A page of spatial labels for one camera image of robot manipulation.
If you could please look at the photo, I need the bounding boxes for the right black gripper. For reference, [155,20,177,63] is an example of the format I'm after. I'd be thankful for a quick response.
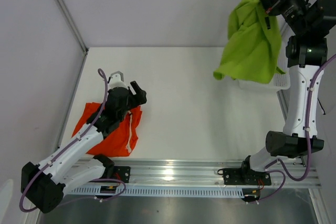
[256,0,310,36]

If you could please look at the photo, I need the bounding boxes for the orange shorts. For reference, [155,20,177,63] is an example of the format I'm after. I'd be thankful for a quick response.
[87,106,142,157]

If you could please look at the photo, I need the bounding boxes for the green shorts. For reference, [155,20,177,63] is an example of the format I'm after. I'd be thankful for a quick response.
[213,0,285,84]

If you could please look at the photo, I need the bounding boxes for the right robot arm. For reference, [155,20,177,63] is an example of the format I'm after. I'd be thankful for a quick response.
[239,0,335,184]

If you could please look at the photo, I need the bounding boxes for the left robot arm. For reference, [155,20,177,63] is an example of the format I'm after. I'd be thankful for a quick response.
[19,81,147,214]

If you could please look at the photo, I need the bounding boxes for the white plastic basket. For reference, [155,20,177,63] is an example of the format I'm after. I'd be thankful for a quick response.
[237,19,291,91]

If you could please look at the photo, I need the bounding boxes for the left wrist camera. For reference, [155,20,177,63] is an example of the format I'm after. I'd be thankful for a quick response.
[108,71,127,89]

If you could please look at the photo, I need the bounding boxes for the aluminium front rail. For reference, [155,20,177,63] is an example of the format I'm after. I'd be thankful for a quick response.
[111,158,321,189]

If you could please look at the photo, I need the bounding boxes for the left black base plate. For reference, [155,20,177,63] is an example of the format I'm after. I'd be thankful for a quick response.
[104,166,131,183]

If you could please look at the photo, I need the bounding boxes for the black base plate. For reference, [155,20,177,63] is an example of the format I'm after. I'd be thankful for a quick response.
[104,166,131,183]
[217,168,271,186]

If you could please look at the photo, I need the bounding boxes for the white slotted cable duct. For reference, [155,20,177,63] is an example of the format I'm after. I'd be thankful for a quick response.
[70,185,244,198]

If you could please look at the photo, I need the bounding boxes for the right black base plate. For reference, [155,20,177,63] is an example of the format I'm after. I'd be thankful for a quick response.
[217,168,271,186]

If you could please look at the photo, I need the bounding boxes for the left aluminium corner post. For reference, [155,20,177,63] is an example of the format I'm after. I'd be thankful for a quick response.
[40,0,88,54]

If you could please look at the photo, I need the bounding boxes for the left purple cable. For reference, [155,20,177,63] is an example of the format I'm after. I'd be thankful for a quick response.
[19,68,127,213]

